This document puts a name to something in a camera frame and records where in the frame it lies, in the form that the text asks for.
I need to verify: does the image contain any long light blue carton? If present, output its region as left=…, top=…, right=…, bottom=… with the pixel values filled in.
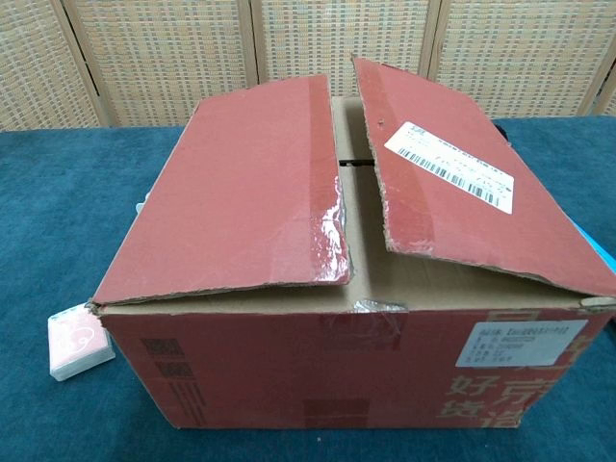
left=579, top=225, right=616, bottom=276

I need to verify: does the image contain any woven bamboo folding screen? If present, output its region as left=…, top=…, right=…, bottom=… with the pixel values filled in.
left=0, top=0, right=616, bottom=132

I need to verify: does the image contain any red cardboard shipping box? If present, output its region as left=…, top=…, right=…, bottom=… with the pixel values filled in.
left=90, top=55, right=616, bottom=430

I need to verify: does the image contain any blue table cloth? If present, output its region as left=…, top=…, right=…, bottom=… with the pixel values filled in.
left=0, top=115, right=616, bottom=462

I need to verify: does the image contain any small pink card pack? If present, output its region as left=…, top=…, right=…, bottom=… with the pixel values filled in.
left=47, top=307, right=117, bottom=383

